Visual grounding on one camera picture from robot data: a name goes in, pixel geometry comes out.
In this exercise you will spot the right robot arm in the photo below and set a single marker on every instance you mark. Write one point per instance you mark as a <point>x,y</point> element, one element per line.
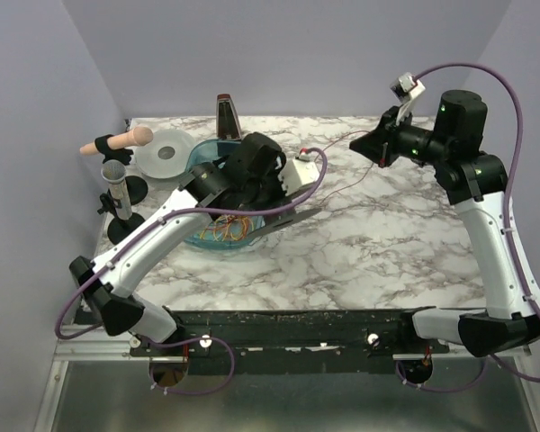
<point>475,184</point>

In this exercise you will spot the white cable spool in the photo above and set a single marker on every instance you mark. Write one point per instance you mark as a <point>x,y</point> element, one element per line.
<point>166,155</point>

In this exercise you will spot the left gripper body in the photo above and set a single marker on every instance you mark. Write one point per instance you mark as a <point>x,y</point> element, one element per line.
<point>275,198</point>

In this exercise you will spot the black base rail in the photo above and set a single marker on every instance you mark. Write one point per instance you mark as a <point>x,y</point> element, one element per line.
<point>292,341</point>

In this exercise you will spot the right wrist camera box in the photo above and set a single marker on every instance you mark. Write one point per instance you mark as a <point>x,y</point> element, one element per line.
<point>408,90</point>

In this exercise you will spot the dark grey cable spool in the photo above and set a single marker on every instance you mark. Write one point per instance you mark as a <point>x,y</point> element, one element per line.
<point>281,220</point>

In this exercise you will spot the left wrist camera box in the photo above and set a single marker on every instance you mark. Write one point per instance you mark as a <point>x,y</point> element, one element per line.
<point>298,176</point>

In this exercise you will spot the aluminium rail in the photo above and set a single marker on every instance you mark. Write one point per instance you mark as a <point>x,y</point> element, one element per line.
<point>94,350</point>

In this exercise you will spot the blue transparent plastic bin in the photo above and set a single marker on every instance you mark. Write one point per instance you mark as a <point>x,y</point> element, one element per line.
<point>226,232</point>

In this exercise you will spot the brown metronome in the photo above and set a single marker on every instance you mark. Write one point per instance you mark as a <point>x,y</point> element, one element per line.
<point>227,119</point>

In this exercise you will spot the black microphone stand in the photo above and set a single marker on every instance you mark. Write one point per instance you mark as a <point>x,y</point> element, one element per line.
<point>118,229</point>
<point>137,187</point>

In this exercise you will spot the pink microphone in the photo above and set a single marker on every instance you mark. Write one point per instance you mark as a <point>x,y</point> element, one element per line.
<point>138,136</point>

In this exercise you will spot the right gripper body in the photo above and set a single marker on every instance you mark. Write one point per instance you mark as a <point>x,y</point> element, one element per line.
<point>377,140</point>

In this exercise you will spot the silver microphone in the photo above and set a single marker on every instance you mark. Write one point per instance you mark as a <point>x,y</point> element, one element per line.
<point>114,173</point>

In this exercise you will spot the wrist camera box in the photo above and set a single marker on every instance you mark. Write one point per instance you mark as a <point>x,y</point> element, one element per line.
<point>408,90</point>
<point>298,176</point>

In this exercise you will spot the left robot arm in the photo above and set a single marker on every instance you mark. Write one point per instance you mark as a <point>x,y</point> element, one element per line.
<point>245,183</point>

